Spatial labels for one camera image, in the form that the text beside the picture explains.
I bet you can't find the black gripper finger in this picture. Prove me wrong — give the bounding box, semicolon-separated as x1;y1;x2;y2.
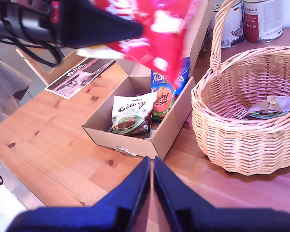
154;156;216;232
93;156;152;232
50;0;145;49

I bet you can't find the red chocolate bunnies bag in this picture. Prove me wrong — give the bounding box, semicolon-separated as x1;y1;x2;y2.
76;0;201;90

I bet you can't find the white green Galaxy egg bag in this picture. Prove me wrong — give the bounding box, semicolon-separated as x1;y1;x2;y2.
108;91;158;140
241;95;290;121

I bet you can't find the blue Terry's orange egg bag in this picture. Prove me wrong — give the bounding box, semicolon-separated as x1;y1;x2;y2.
149;57;191;123

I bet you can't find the open brown cardboard box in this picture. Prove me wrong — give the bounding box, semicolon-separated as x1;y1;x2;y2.
82;0;216;161

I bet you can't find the black pink printed leaflet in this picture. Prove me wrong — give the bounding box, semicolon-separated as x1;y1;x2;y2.
44;57;116;100

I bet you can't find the light wooden board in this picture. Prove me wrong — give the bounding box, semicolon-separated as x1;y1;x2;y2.
15;47;79;87

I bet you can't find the grey fabric seat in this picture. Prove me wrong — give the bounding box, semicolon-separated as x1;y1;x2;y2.
0;54;32;130

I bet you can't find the white flat board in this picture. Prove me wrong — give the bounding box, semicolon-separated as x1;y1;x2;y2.
0;185;27;232

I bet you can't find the white label tin can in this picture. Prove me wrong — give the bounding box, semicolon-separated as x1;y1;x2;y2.
209;0;245;49

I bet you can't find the red label tin can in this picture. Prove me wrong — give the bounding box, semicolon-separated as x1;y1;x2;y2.
241;0;285;44

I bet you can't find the woven wicker basket with handle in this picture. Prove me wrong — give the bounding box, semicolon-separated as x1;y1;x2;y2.
190;0;290;176

